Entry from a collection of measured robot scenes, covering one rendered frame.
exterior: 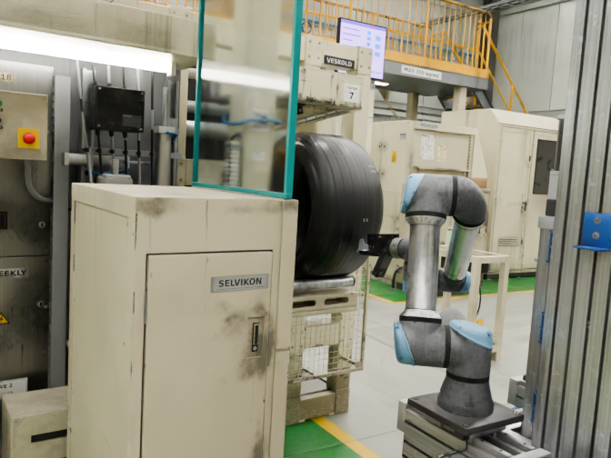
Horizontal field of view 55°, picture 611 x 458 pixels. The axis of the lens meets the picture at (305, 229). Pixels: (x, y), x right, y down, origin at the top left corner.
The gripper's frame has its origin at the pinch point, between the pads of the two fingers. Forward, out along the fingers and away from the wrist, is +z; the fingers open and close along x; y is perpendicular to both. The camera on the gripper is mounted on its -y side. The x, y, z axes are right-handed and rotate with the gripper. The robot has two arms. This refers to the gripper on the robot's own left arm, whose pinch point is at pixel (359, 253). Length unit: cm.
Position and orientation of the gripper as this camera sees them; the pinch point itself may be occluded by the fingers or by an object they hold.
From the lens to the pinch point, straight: 224.3
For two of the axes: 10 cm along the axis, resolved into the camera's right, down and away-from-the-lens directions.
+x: -8.2, 0.1, -5.7
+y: -0.1, -10.0, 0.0
